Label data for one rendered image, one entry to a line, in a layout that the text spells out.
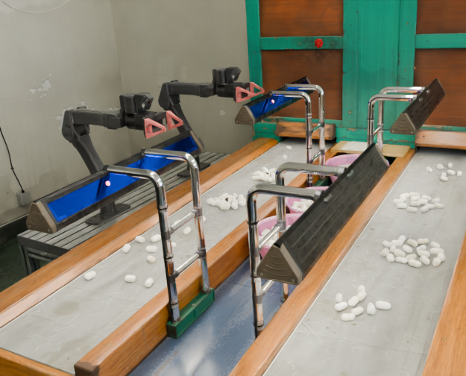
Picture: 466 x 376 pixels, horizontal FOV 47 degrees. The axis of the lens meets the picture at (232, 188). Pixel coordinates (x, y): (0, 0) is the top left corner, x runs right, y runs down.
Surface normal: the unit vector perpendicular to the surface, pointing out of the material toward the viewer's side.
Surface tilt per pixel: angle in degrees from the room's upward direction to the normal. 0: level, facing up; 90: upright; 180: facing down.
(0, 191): 90
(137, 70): 90
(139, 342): 90
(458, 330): 0
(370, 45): 90
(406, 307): 0
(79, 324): 0
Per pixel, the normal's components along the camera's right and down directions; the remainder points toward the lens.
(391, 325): -0.07, -0.94
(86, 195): 0.71, -0.40
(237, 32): -0.53, 0.32
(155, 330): 0.88, 0.11
